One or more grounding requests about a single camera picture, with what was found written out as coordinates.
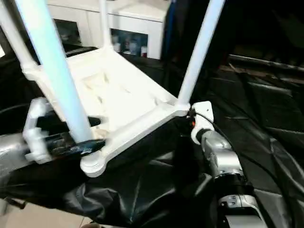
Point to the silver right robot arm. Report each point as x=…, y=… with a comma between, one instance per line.
x=221, y=156

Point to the large black box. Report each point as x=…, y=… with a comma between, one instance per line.
x=249, y=26

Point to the black metal table foot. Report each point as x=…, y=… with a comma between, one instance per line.
x=14, y=203

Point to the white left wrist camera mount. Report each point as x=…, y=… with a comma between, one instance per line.
x=35, y=142

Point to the white glass-door cabinet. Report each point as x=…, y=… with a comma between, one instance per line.
x=83, y=14

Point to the dark horizontal metal rail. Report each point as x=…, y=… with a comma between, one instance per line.
x=266, y=62

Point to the white plastic table top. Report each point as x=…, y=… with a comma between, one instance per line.
x=133, y=95

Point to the white plastic table leg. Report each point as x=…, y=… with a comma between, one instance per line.
x=105, y=23
x=59, y=71
x=14, y=35
x=202, y=47

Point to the white blue carton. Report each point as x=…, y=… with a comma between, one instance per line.
x=128, y=46

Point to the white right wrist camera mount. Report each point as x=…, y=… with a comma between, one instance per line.
x=202, y=114

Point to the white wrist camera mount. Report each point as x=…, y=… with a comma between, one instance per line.
x=35, y=142
x=202, y=114

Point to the black plastic mat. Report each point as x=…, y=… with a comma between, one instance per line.
x=249, y=118

